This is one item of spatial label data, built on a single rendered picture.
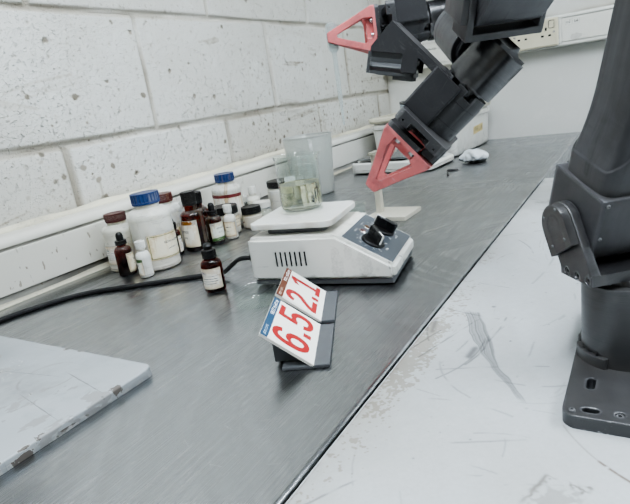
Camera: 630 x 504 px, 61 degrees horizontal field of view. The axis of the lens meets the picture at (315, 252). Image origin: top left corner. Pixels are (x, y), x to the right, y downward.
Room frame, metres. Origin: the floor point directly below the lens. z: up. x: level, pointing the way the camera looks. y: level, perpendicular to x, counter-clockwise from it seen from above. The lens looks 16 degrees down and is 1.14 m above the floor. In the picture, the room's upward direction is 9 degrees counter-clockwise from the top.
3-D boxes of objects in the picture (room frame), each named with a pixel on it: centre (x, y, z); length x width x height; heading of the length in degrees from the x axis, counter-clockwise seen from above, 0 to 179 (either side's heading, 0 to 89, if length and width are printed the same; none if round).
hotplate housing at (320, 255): (0.73, -0.02, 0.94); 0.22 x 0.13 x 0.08; 67
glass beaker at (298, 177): (0.76, 0.00, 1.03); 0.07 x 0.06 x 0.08; 68
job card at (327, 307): (0.59, 0.01, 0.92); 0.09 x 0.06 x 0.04; 173
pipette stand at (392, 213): (1.01, -0.16, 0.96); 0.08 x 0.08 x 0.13; 56
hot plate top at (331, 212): (0.74, 0.01, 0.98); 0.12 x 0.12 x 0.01; 67
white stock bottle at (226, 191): (1.14, 0.17, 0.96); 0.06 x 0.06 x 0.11
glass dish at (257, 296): (0.64, 0.08, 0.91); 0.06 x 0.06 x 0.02
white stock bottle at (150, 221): (0.90, 0.27, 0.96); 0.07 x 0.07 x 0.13
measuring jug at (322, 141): (1.38, -0.02, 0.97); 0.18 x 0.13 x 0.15; 2
